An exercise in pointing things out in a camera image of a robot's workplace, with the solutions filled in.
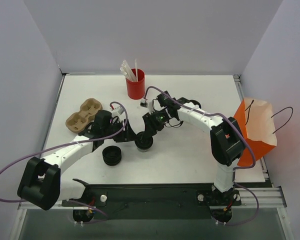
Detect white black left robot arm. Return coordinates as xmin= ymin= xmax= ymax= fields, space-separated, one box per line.
xmin=17 ymin=107 xmax=136 ymax=211

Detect red cylindrical straw holder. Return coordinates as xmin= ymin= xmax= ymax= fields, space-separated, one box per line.
xmin=125 ymin=68 xmax=145 ymax=100

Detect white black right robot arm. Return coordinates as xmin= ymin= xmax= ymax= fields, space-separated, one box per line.
xmin=135 ymin=91 xmax=246 ymax=204

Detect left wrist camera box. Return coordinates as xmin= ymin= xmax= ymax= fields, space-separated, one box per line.
xmin=111 ymin=106 xmax=125 ymax=120

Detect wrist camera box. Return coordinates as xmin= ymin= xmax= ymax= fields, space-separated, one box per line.
xmin=140 ymin=98 xmax=155 ymax=114
xmin=111 ymin=106 xmax=125 ymax=120

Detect aluminium frame rail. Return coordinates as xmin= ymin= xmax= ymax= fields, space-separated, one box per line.
xmin=17 ymin=186 xmax=288 ymax=211

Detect white wrapped straw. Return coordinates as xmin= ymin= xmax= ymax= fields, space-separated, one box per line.
xmin=134 ymin=59 xmax=139 ymax=82

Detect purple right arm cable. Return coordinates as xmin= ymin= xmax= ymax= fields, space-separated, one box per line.
xmin=143 ymin=86 xmax=260 ymax=226

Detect black cup lid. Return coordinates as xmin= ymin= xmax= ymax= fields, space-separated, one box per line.
xmin=134 ymin=131 xmax=154 ymax=149

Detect black paper coffee cup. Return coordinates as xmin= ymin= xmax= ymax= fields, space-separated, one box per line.
xmin=137 ymin=147 xmax=150 ymax=153

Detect stack of black lids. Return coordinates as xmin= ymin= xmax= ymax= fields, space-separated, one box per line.
xmin=102 ymin=145 xmax=122 ymax=166

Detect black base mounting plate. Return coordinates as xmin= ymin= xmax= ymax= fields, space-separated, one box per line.
xmin=61 ymin=183 xmax=242 ymax=221

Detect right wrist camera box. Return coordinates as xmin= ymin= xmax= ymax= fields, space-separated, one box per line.
xmin=140 ymin=98 xmax=155 ymax=114

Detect brown cardboard cup carrier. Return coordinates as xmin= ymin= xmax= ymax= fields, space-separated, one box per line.
xmin=65 ymin=98 xmax=103 ymax=134

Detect orange paper bag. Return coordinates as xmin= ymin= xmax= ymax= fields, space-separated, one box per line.
xmin=233 ymin=96 xmax=294 ymax=167

